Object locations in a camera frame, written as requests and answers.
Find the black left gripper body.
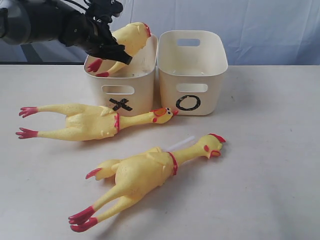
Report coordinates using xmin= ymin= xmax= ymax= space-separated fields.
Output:
xmin=58 ymin=14 xmax=113 ymax=54

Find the headless rubber chicken body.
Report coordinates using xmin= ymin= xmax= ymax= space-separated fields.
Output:
xmin=86 ymin=22 xmax=152 ymax=77

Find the whole rubber chicken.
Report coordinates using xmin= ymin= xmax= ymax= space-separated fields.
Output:
xmin=15 ymin=103 xmax=179 ymax=142
xmin=68 ymin=133 xmax=226 ymax=233

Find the chicken leg with white tube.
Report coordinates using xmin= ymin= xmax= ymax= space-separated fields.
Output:
xmin=85 ymin=136 xmax=195 ymax=181

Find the whole rubber chicken front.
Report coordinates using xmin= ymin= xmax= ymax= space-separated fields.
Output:
xmin=68 ymin=133 xmax=226 ymax=233

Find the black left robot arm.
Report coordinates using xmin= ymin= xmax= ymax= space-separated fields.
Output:
xmin=0 ymin=0 xmax=133 ymax=65

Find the cream bin marked X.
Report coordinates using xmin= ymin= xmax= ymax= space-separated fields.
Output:
xmin=84 ymin=35 xmax=158 ymax=117

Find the cream bin marked O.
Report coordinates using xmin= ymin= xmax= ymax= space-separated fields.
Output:
xmin=157 ymin=30 xmax=229 ymax=116

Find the blue-grey backdrop curtain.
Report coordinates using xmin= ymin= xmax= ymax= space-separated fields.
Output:
xmin=0 ymin=0 xmax=320 ymax=66

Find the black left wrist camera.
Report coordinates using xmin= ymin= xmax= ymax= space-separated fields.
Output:
xmin=85 ymin=0 xmax=124 ymax=17

